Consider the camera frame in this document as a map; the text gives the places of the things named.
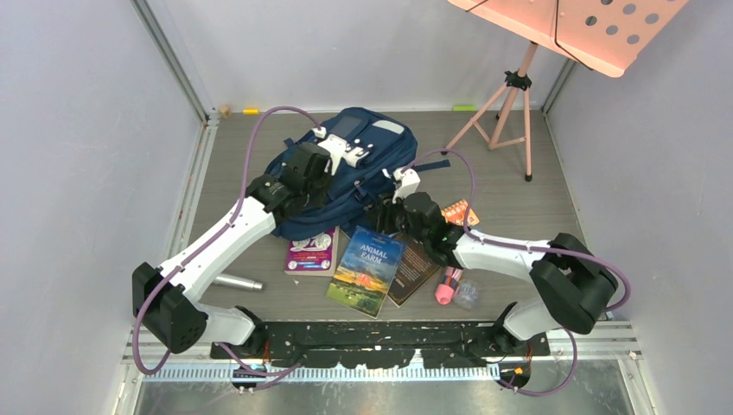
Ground silver metal bottle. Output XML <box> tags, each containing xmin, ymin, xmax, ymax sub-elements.
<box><xmin>213</xmin><ymin>274</ymin><xmax>265</xmax><ymax>291</ymax></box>

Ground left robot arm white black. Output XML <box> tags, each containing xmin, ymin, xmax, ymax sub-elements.
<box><xmin>132</xmin><ymin>139</ymin><xmax>345</xmax><ymax>358</ymax></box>

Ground Animal Farm book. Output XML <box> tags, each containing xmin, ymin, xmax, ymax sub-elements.
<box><xmin>325</xmin><ymin>227</ymin><xmax>406</xmax><ymax>318</ymax></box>

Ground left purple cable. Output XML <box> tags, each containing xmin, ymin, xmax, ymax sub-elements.
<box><xmin>131</xmin><ymin>105</ymin><xmax>328</xmax><ymax>392</ymax></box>

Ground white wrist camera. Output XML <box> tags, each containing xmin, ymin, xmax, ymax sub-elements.
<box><xmin>312</xmin><ymin>126</ymin><xmax>372</xmax><ymax>176</ymax></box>
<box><xmin>392</xmin><ymin>166</ymin><xmax>421</xmax><ymax>204</ymax></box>

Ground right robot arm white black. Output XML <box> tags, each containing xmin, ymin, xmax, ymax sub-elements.
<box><xmin>368</xmin><ymin>192</ymin><xmax>619</xmax><ymax>355</ymax></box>

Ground pink music stand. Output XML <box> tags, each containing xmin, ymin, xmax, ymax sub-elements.
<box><xmin>439</xmin><ymin>0</ymin><xmax>692</xmax><ymax>183</ymax></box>

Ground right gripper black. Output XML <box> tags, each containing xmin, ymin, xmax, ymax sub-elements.
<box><xmin>365</xmin><ymin>188</ymin><xmax>430</xmax><ymax>246</ymax></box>

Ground small orange booklet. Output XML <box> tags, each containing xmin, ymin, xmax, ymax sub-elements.
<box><xmin>442</xmin><ymin>199</ymin><xmax>480</xmax><ymax>227</ymax></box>

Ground purple paperback book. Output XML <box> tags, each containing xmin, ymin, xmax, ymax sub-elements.
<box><xmin>284</xmin><ymin>227</ymin><xmax>340</xmax><ymax>278</ymax></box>

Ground small wooden block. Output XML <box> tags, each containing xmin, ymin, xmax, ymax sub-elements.
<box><xmin>219</xmin><ymin>105</ymin><xmax>232</xmax><ymax>118</ymax></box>

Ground purple cable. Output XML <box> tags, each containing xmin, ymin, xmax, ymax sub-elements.
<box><xmin>400</xmin><ymin>149</ymin><xmax>634</xmax><ymax>398</ymax></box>
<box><xmin>131</xmin><ymin>105</ymin><xmax>328</xmax><ymax>392</ymax></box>

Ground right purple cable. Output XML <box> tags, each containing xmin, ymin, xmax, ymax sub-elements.
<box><xmin>400</xmin><ymin>149</ymin><xmax>634</xmax><ymax>398</ymax></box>

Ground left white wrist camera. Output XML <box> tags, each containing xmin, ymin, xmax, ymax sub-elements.
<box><xmin>312</xmin><ymin>126</ymin><xmax>372</xmax><ymax>176</ymax></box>

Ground dark brown hardcover book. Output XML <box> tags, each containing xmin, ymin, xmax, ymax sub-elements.
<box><xmin>388</xmin><ymin>233</ymin><xmax>445</xmax><ymax>308</ymax></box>

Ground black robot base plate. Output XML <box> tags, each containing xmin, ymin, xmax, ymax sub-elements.
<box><xmin>210</xmin><ymin>321</ymin><xmax>550</xmax><ymax>369</ymax></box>

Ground navy blue backpack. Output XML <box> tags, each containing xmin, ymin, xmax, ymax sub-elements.
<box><xmin>271</xmin><ymin>107</ymin><xmax>417</xmax><ymax>240</ymax></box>

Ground clear bag of clips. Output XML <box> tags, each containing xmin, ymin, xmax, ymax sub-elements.
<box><xmin>452</xmin><ymin>280</ymin><xmax>480</xmax><ymax>310</ymax></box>

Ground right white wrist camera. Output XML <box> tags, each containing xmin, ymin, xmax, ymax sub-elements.
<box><xmin>392</xmin><ymin>166</ymin><xmax>421</xmax><ymax>204</ymax></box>

